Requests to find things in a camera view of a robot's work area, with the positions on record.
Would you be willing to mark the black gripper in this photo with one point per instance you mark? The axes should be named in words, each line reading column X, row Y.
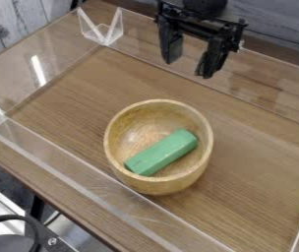
column 203, row 18

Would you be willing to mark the green rectangular block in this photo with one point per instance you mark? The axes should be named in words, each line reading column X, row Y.
column 160, row 154

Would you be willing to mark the black table leg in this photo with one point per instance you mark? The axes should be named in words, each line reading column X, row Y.
column 37, row 208

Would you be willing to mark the clear acrylic tray wall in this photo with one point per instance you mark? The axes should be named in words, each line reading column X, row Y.
column 63, row 87

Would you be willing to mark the grey metal bracket with screw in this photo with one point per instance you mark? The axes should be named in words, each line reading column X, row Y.
column 51, row 242

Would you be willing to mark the brown wooden bowl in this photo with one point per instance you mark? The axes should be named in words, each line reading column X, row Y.
column 138, row 127

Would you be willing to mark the clear acrylic corner bracket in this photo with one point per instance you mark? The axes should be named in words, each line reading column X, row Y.
column 101, row 33

